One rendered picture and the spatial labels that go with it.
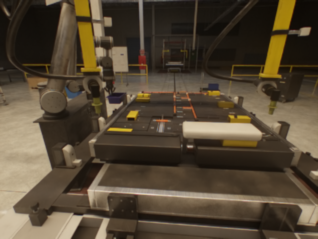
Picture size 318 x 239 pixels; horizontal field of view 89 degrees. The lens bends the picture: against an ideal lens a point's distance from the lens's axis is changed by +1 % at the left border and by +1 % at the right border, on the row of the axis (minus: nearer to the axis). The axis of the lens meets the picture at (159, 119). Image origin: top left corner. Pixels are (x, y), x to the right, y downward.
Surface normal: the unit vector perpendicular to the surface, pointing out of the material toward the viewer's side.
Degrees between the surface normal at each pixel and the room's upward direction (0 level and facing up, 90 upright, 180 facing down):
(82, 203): 0
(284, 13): 90
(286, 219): 90
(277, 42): 90
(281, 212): 90
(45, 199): 0
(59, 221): 0
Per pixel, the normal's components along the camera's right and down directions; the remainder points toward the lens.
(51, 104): 0.57, 0.29
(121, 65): 0.04, 0.36
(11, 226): 0.00, -0.93
